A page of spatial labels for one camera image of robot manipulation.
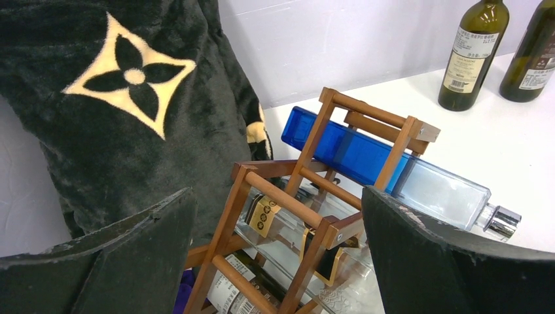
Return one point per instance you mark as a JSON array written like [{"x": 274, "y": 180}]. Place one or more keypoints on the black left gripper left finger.
[{"x": 131, "y": 266}]

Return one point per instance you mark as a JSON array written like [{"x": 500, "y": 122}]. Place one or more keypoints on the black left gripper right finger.
[{"x": 424, "y": 265}]

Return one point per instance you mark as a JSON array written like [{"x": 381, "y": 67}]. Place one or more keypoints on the clear liquor bottle black cap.
[{"x": 344, "y": 280}]

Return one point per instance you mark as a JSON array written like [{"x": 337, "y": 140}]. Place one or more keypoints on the brown wooden wine rack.
[{"x": 306, "y": 187}]

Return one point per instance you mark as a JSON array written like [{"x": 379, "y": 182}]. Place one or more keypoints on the green wine bottle black cap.
[{"x": 478, "y": 37}]

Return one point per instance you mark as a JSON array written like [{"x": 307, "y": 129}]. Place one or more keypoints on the green wine bottle grey cap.
[{"x": 533, "y": 62}]

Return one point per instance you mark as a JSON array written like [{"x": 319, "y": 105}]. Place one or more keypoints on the black floral plush blanket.
[{"x": 131, "y": 101}]

